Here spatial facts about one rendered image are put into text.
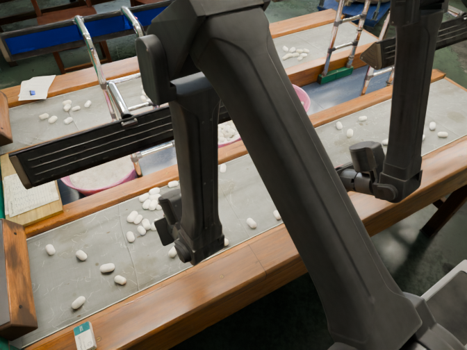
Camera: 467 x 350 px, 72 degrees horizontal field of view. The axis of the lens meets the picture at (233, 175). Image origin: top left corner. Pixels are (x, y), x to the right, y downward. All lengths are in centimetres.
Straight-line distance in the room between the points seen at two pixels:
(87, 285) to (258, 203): 53
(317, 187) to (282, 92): 8
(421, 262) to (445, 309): 136
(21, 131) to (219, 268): 95
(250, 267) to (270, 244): 9
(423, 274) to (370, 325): 168
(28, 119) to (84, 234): 64
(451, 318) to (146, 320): 61
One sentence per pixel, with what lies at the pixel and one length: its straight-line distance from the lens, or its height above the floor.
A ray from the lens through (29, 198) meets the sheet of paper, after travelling 116.
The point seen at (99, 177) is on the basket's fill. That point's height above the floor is 73.
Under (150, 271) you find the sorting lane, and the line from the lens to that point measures 93.
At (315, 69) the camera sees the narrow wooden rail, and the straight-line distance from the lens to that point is 163.
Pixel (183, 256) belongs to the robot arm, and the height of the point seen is 103.
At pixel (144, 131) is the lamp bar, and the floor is 108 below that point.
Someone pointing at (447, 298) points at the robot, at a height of 104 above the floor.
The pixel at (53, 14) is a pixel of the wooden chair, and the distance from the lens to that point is 315.
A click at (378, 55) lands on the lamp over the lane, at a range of 110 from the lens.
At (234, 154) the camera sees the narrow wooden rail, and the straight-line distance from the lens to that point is 113.
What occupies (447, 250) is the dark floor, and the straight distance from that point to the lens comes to 212.
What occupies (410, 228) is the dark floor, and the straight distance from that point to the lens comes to 209.
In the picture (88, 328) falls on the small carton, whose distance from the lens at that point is 87.
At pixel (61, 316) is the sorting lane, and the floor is 74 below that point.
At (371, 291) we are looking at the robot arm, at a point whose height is 131.
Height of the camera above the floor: 157
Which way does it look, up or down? 49 degrees down
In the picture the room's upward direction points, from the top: 1 degrees clockwise
